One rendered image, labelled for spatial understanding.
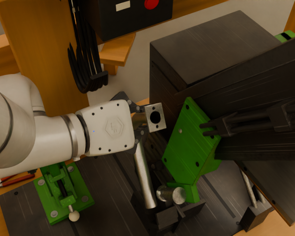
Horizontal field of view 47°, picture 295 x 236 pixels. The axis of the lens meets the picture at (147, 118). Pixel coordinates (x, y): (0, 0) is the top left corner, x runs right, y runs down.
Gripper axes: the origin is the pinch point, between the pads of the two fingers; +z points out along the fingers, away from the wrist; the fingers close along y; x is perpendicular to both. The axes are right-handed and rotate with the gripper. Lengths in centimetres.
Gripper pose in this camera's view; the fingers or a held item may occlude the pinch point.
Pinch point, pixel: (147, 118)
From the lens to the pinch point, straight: 72.4
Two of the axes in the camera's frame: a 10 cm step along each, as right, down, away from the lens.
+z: 8.4, -2.0, 5.1
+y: -1.7, -9.8, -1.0
